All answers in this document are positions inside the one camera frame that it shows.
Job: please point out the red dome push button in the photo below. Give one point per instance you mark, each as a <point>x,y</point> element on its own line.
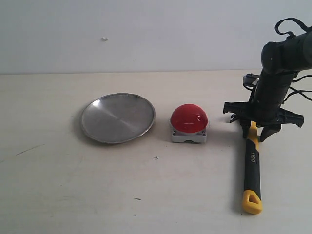
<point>189,123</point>

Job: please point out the yellow black claw hammer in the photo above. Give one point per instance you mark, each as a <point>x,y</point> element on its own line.
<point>251,199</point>

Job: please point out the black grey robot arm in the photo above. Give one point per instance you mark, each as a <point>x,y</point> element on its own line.
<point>281,63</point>

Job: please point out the small white wall nub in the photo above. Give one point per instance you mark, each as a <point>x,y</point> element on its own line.
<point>104,39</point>

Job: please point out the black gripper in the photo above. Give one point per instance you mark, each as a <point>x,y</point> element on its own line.
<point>264,105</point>

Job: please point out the round stainless steel plate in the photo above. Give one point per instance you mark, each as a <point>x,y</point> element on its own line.
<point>117,118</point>

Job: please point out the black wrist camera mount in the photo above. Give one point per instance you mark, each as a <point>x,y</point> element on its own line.
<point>250,81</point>

